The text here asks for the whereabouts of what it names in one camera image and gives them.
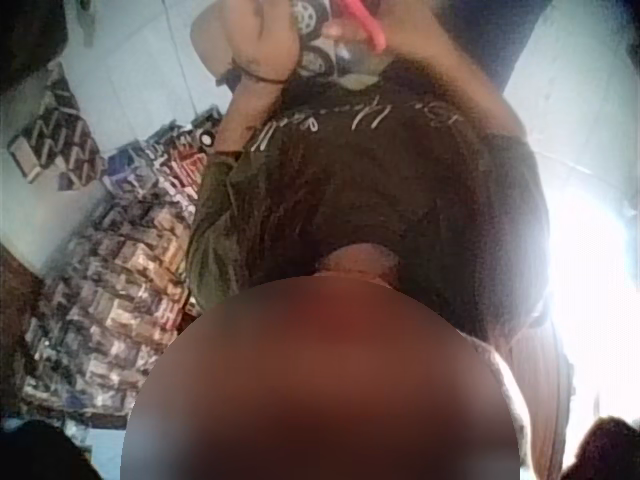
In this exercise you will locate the toy car with grey wheels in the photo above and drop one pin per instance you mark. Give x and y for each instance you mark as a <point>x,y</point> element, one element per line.
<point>312,55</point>

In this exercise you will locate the heap of printed packets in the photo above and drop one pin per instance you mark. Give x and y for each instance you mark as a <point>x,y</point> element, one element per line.
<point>120,270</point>

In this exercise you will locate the person's right hand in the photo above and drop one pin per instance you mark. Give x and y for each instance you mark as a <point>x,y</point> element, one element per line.
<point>350,30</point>

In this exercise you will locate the person's left hand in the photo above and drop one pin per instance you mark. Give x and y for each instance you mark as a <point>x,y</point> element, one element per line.
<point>250,35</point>

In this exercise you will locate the brown wooden panel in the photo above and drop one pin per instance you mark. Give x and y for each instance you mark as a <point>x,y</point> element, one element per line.
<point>547,400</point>

